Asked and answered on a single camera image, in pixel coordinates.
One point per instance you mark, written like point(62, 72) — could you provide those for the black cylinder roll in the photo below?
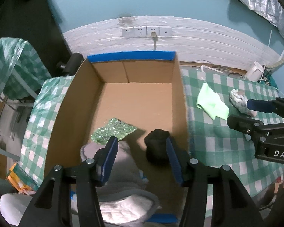
point(72, 63)

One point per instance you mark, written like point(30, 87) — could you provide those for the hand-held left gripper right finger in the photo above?
point(173, 158)

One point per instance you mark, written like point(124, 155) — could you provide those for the pink brown soft pouch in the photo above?
point(252, 113)

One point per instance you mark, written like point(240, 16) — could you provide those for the white electric kettle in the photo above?
point(253, 72)

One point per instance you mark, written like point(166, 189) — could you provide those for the white fabric item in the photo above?
point(14, 208)

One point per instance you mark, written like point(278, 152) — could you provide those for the light green cloth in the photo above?
point(209, 100)

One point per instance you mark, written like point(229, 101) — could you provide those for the dark hanging cloth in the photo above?
point(21, 16)

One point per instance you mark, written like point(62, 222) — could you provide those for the green bubble wrap sheet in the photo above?
point(113, 128)

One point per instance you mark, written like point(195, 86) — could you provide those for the white wall socket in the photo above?
point(140, 31)
point(153, 29)
point(165, 31)
point(128, 32)

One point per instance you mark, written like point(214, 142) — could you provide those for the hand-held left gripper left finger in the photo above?
point(110, 156)

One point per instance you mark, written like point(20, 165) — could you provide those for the black sock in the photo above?
point(156, 146)

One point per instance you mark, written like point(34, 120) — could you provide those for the white patterned cloth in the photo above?
point(237, 100)

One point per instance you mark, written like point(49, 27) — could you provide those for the teal plastic basket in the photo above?
point(271, 79)

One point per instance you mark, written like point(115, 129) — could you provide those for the orange yellow packet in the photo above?
point(20, 177)

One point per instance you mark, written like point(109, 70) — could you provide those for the grey fleece cloth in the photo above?
point(125, 194)

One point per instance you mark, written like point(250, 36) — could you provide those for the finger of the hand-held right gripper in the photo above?
point(260, 105)
point(243, 124)

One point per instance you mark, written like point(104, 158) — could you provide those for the blue-edged cardboard box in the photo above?
point(137, 99)

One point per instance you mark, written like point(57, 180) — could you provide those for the white plastic strip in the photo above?
point(211, 68)

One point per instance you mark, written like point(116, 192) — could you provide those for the green checkered plastic cover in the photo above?
point(4, 63)

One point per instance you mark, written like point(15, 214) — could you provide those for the green checkered tablecloth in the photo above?
point(215, 146)

